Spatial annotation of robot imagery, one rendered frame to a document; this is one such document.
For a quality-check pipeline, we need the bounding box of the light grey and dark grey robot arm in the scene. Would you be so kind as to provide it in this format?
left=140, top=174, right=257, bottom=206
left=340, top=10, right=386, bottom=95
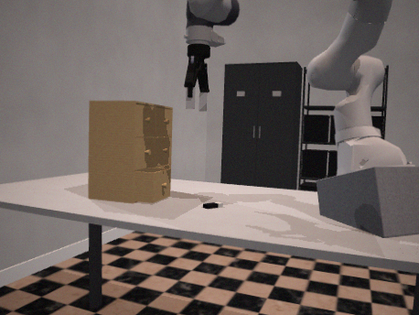
left=184, top=0, right=415, bottom=175

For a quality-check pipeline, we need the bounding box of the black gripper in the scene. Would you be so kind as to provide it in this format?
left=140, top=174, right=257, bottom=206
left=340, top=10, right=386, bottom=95
left=184, top=44, right=210, bottom=112

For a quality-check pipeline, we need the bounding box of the tan wooden chest of drawers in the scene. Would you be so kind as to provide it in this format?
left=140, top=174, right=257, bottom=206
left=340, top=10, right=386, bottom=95
left=89, top=101, right=173, bottom=203

